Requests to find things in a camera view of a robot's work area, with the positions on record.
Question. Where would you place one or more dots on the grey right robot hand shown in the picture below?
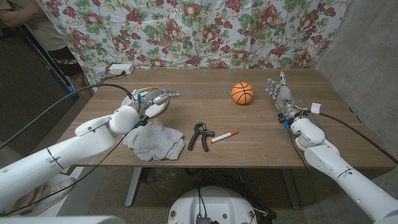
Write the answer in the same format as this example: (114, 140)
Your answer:
(285, 98)

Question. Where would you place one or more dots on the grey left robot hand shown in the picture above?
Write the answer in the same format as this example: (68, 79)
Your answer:
(155, 97)

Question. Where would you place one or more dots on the grey shirt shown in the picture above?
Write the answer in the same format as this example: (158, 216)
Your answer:
(155, 141)

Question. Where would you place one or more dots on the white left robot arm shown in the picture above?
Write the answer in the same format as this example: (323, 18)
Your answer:
(77, 146)

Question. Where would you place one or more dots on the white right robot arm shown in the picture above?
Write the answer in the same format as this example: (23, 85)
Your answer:
(348, 177)

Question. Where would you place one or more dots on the paper plate with gold rim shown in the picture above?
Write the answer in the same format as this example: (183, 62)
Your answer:
(157, 109)

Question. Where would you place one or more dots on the black hand grip exerciser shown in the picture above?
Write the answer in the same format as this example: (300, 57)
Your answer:
(207, 134)

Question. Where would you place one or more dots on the white marker with orange cap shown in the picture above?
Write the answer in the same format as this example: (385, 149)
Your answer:
(222, 137)

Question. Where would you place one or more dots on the person in beige shirt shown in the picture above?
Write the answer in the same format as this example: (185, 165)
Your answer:
(46, 34)

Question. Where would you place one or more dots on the small orange basketball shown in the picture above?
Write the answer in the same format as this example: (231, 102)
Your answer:
(242, 93)

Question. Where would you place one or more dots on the long grey tape strip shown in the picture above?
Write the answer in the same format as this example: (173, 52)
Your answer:
(199, 92)

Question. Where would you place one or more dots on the white power strip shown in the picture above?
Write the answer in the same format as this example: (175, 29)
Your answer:
(119, 69)

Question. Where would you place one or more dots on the floral fruit print backdrop cloth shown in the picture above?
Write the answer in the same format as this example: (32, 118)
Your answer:
(202, 31)

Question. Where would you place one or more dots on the white table leg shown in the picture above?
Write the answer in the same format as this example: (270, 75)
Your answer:
(133, 186)

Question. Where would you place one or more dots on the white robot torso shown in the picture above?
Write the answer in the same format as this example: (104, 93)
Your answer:
(211, 202)

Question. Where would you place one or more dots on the person with white sneaker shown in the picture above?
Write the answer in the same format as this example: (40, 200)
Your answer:
(59, 193)

